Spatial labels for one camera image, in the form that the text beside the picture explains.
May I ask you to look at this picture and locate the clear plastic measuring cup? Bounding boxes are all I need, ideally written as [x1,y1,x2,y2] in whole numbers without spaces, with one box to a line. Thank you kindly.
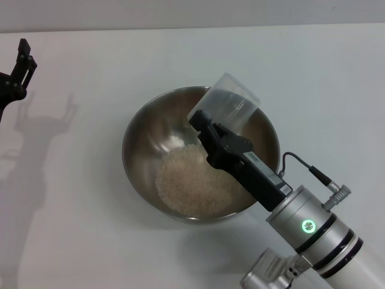
[187,72,261,137]

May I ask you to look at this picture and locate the stainless steel mixing bowl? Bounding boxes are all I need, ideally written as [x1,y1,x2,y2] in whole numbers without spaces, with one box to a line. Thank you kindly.
[122,85,281,225]

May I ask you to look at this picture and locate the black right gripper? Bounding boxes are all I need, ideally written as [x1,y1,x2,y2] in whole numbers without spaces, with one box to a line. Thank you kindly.
[188,110,291,213]

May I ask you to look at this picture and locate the white rice grains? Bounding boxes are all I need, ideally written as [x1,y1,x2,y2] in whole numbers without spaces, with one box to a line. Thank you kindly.
[154,144,240,218]

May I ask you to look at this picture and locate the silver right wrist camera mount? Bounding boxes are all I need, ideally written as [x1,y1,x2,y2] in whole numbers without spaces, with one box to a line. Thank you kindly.
[239,247,305,289]

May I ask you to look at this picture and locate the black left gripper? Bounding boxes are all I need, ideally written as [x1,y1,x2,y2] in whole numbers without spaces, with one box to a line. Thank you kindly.
[0,39,39,122]

